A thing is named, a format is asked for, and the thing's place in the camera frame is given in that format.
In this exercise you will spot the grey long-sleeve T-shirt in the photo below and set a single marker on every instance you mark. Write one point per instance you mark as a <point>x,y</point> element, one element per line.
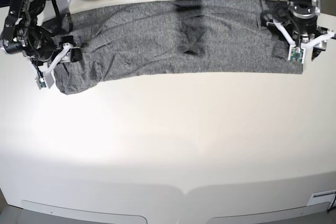
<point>184,36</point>

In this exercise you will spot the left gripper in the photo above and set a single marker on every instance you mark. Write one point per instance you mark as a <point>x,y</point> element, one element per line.
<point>304,33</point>

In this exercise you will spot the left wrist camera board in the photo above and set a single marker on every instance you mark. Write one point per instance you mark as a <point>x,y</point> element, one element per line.
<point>296,54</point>

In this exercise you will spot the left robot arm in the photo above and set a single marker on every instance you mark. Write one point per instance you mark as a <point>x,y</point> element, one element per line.
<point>302,9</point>

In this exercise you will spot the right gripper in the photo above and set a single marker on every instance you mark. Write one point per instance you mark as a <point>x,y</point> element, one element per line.
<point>43,49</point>

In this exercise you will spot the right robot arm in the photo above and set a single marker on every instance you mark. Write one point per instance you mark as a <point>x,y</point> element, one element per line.
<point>21,33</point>

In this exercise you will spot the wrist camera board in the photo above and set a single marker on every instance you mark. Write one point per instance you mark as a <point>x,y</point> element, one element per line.
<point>296,54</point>
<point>44,80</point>

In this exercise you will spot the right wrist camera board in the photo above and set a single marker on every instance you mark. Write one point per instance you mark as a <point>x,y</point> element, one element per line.
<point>44,80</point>

